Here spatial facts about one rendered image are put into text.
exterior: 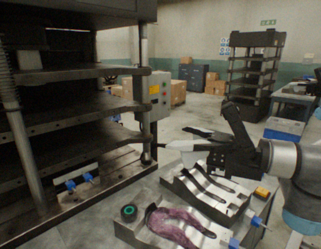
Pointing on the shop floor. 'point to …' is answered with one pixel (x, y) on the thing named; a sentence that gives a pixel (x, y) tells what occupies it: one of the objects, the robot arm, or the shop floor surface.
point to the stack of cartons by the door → (214, 84)
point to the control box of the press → (165, 97)
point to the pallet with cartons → (178, 93)
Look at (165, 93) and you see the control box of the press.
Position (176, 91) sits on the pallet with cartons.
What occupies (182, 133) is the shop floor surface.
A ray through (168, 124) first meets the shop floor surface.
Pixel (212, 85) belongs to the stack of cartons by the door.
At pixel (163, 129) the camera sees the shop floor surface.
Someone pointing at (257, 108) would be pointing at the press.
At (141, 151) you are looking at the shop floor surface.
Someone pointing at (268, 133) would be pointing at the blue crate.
